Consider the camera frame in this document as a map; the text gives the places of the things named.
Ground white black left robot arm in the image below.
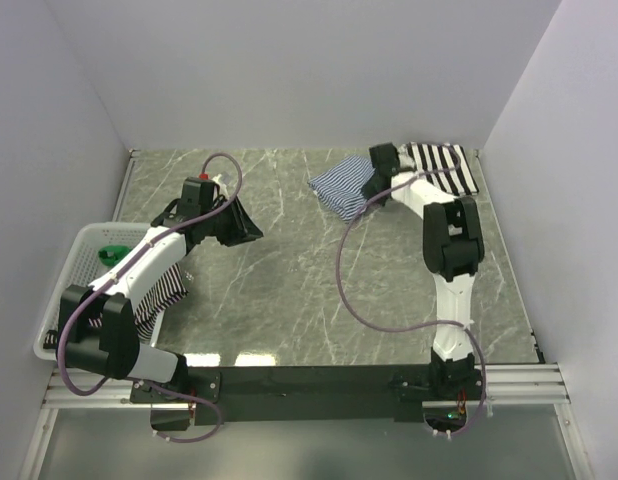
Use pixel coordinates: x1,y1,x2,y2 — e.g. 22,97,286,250
56,174,263,402

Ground dark striped tank top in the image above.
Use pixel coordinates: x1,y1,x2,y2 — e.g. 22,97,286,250
42,264,188,350

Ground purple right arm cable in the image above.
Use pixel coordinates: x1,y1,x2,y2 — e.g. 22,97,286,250
334,142,488,441

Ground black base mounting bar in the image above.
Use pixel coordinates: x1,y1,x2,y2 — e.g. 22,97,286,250
128,364,490,432

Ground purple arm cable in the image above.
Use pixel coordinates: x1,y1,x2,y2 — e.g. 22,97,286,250
334,142,488,441
56,152,243,445

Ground white plastic laundry basket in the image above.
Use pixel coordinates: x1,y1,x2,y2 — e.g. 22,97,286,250
33,222,149,361

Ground folded black white tank top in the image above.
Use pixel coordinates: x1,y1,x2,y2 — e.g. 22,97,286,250
403,142,479,197

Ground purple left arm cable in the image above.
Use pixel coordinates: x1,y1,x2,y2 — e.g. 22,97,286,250
56,152,243,445

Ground green garment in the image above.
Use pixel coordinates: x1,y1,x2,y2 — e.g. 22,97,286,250
98,245,131,268

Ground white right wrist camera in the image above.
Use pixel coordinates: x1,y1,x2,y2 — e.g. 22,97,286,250
396,145,416,172

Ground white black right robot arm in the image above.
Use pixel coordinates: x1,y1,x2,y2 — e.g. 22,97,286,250
362,143,485,399

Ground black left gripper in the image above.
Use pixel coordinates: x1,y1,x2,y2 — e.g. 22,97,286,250
202,195,263,247

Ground blue white striped tank top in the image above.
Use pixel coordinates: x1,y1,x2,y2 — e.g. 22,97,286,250
308,155,383,223

